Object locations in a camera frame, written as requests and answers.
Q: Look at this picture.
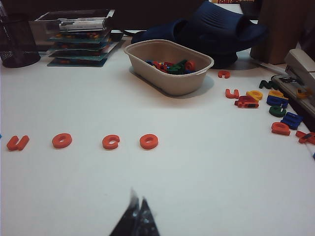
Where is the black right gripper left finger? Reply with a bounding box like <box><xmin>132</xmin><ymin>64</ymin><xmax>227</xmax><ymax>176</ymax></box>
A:
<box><xmin>109</xmin><ymin>188</ymin><xmax>140</xmax><ymax>236</ymax></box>

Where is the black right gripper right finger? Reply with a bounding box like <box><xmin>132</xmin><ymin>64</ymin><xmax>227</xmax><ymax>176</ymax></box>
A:
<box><xmin>134</xmin><ymin>196</ymin><xmax>160</xmax><ymax>236</ymax></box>

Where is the orange letter u magnet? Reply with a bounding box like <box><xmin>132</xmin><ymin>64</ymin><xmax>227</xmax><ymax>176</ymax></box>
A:
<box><xmin>6</xmin><ymin>135</ymin><xmax>30</xmax><ymax>151</ymax></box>
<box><xmin>225</xmin><ymin>88</ymin><xmax>240</xmax><ymax>99</ymax></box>

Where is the orange rounded letter magnet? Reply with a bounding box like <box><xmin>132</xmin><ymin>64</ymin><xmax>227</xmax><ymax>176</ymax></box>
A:
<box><xmin>271</xmin><ymin>121</ymin><xmax>291</xmax><ymax>136</ymax></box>

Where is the flat magnet letter pack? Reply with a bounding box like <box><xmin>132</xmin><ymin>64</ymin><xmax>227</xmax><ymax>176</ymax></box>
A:
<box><xmin>49</xmin><ymin>40</ymin><xmax>119</xmax><ymax>52</ymax></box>
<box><xmin>46</xmin><ymin>58</ymin><xmax>111</xmax><ymax>68</ymax></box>
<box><xmin>50</xmin><ymin>31</ymin><xmax>112</xmax><ymax>44</ymax></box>
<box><xmin>48</xmin><ymin>48</ymin><xmax>116</xmax><ymax>60</ymax></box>

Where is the yellow letter magnet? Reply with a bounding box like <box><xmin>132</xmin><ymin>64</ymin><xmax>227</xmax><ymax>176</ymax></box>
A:
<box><xmin>246</xmin><ymin>90</ymin><xmax>263</xmax><ymax>101</ymax></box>
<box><xmin>267</xmin><ymin>89</ymin><xmax>286</xmax><ymax>99</ymax></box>
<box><xmin>296</xmin><ymin>87</ymin><xmax>313</xmax><ymax>98</ymax></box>

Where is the blue letter E magnet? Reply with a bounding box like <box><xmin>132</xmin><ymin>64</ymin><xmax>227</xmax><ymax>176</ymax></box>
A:
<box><xmin>280</xmin><ymin>112</ymin><xmax>304</xmax><ymax>130</ymax></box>

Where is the orange letter x magnet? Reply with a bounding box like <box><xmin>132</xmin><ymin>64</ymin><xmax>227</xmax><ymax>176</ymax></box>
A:
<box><xmin>295</xmin><ymin>131</ymin><xmax>315</xmax><ymax>144</ymax></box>

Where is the green letter z magnet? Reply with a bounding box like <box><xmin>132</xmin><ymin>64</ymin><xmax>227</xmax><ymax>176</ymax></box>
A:
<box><xmin>258</xmin><ymin>80</ymin><xmax>278</xmax><ymax>89</ymax></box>

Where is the beige pulp fibre tray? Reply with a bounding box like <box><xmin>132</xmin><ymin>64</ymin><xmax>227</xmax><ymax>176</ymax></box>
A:
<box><xmin>123</xmin><ymin>39</ymin><xmax>215</xmax><ymax>96</ymax></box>

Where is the white labelled packet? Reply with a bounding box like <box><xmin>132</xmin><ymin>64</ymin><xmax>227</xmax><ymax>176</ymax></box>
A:
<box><xmin>59</xmin><ymin>19</ymin><xmax>106</xmax><ymax>32</ymax></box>

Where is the clear plastic box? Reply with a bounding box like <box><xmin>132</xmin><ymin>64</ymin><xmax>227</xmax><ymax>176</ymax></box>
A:
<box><xmin>28</xmin><ymin>9</ymin><xmax>116</xmax><ymax>52</ymax></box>

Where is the black mesh pen holder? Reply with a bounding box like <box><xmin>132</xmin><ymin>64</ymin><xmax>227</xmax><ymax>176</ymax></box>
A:
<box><xmin>0</xmin><ymin>12</ymin><xmax>41</xmax><ymax>69</ymax></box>

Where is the brown desk partition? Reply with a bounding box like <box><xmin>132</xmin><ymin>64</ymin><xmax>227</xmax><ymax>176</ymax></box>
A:
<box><xmin>0</xmin><ymin>0</ymin><xmax>212</xmax><ymax>32</ymax></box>

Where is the beige desk stapler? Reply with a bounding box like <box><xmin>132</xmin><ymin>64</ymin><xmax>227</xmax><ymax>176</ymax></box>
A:
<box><xmin>270</xmin><ymin>48</ymin><xmax>315</xmax><ymax>128</ymax></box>

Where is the brown cardboard box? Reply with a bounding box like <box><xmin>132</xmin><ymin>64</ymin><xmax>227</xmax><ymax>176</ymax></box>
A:
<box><xmin>250</xmin><ymin>0</ymin><xmax>306</xmax><ymax>65</ymax></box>

